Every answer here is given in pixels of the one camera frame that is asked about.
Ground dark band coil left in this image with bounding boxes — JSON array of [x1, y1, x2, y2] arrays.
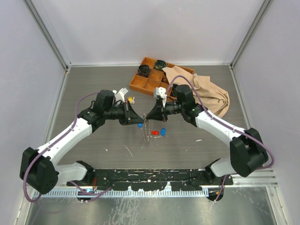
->
[[136, 65, 151, 78]]

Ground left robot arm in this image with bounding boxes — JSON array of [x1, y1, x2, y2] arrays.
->
[[20, 90, 143, 195]]

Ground blue tagged key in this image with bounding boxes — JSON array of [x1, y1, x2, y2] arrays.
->
[[154, 128, 166, 138]]

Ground dark band coil top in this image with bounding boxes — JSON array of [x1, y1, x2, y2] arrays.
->
[[154, 60, 167, 71]]

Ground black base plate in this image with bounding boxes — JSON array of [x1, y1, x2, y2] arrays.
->
[[75, 169, 223, 191]]

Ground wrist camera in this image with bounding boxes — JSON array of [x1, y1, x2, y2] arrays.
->
[[153, 87, 167, 107], [113, 88, 128, 102]]

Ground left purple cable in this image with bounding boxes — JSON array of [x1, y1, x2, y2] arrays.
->
[[22, 92, 113, 203]]

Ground beige cloth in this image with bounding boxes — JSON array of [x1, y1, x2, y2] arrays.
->
[[163, 66, 230, 118]]

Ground dark band coil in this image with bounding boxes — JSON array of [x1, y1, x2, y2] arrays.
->
[[154, 60, 167, 71], [136, 65, 151, 78]]

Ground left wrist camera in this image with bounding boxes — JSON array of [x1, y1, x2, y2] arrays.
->
[[113, 88, 128, 102]]

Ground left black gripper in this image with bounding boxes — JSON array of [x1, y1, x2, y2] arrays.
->
[[104, 99, 143, 126]]

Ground wooden compartment tray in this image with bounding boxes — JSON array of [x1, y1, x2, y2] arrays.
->
[[129, 57, 195, 99]]

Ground metal disc keyring holder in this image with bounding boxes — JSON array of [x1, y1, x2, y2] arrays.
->
[[142, 113, 152, 143]]

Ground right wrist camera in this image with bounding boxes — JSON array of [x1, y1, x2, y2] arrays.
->
[[153, 87, 167, 107]]

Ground yellow tagged key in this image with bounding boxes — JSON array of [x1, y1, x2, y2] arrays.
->
[[128, 97, 135, 104]]

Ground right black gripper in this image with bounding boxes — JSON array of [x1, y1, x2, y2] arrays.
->
[[146, 97, 185, 122]]

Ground grey cable duct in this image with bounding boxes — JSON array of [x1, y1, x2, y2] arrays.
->
[[41, 188, 209, 198]]

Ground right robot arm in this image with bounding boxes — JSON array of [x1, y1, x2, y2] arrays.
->
[[146, 85, 269, 185]]

